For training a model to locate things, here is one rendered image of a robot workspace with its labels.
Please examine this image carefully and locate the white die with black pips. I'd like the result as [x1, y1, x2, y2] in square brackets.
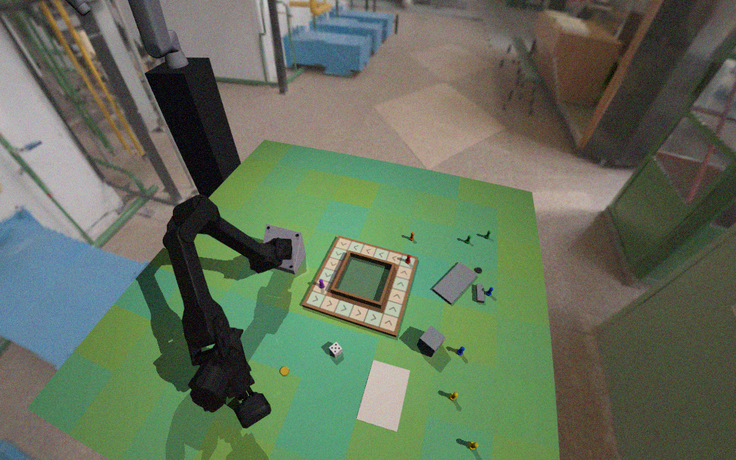
[329, 342, 343, 358]

